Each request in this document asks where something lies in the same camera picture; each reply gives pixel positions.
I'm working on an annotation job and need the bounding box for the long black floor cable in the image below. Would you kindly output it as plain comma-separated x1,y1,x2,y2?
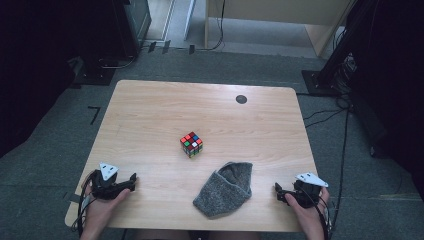
328,108,350,231

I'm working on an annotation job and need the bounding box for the light wooden desk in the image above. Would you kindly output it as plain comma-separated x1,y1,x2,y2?
204,0,355,58

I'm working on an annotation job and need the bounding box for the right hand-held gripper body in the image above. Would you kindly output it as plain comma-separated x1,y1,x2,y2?
282,171,330,210

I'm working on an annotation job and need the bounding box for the person's left hand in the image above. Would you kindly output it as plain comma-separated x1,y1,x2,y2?
81,184,132,234

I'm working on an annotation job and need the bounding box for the grey fuzzy cloth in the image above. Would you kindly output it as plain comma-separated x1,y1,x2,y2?
192,161,254,219

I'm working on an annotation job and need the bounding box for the black cabinet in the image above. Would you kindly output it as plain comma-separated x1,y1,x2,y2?
111,0,153,60

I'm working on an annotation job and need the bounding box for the dark curtain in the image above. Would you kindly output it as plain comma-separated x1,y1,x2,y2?
346,0,424,193
0,0,124,158

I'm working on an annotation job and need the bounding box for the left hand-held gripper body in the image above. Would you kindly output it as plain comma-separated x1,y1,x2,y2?
89,162,132,201

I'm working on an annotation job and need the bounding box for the black looped cable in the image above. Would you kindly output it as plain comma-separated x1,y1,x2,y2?
98,54,137,70

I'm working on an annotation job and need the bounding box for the black hanging cable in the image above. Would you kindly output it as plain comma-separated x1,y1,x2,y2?
196,0,227,52

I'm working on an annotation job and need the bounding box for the multicoloured puzzle cube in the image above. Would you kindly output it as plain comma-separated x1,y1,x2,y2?
179,131,204,159

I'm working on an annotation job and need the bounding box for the left hand-held gripper cable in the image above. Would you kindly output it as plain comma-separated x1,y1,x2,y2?
70,169,98,238

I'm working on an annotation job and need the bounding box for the hand-held gripper cable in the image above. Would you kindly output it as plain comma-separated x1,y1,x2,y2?
70,169,98,238
293,183,334,240

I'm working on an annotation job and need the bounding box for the right hand-held gripper cable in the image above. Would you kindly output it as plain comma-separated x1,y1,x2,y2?
293,183,334,240

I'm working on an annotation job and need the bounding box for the person's right hand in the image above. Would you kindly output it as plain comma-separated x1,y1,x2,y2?
284,187,331,236

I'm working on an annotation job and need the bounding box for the black stand base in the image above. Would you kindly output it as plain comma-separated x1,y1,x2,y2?
71,56,117,87

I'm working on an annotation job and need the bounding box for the grey tape piece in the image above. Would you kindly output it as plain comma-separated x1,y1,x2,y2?
62,191,84,205

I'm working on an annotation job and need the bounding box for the black metal stand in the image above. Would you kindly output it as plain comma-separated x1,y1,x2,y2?
301,0,368,98

